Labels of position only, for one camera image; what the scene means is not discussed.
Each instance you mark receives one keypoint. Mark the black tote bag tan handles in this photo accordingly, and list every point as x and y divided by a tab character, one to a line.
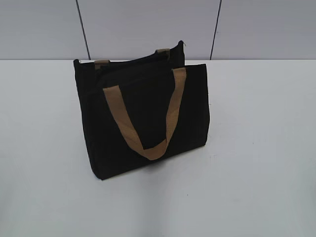
138	112

